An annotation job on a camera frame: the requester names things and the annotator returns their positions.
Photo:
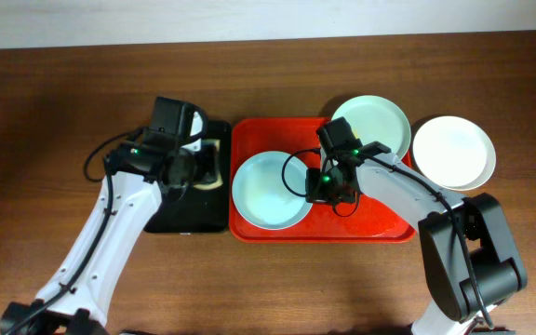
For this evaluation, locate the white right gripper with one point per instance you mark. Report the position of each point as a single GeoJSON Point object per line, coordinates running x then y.
{"type": "Point", "coordinates": [314, 193]}

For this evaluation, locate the white plate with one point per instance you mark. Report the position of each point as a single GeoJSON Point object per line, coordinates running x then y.
{"type": "Point", "coordinates": [454, 153]}

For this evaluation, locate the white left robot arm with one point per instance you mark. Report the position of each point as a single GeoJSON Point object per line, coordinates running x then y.
{"type": "Point", "coordinates": [142, 182]}

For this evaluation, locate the light blue plate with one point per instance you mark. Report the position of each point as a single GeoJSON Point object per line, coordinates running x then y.
{"type": "Point", "coordinates": [268, 190]}

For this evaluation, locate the red plastic tray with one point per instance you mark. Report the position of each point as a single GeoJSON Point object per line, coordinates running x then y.
{"type": "Point", "coordinates": [370, 222]}

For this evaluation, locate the mint green plate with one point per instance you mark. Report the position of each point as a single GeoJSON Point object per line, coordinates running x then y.
{"type": "Point", "coordinates": [374, 118]}

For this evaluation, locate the green and yellow sponge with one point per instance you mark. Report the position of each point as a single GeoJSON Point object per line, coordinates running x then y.
{"type": "Point", "coordinates": [208, 171]}

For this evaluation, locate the black plastic tray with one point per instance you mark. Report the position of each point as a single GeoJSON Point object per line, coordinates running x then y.
{"type": "Point", "coordinates": [192, 211]}

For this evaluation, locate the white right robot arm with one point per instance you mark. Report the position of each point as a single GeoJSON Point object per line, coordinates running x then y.
{"type": "Point", "coordinates": [470, 258]}

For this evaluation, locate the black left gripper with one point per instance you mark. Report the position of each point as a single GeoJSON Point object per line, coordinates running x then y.
{"type": "Point", "coordinates": [208, 154]}

